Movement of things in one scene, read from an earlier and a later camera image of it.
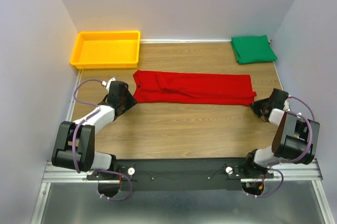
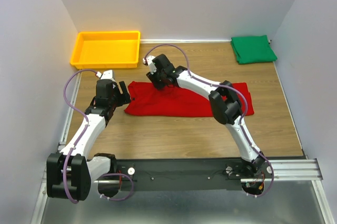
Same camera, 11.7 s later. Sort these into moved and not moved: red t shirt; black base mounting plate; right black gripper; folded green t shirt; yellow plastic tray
Moved: right black gripper; red t shirt
Not moved: yellow plastic tray; folded green t shirt; black base mounting plate
